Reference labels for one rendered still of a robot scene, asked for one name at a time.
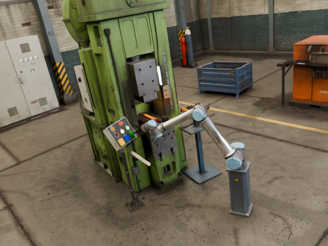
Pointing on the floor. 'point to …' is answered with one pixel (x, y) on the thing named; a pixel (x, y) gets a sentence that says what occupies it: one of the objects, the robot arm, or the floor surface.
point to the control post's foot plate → (134, 205)
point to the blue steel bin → (225, 76)
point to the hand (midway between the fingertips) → (132, 133)
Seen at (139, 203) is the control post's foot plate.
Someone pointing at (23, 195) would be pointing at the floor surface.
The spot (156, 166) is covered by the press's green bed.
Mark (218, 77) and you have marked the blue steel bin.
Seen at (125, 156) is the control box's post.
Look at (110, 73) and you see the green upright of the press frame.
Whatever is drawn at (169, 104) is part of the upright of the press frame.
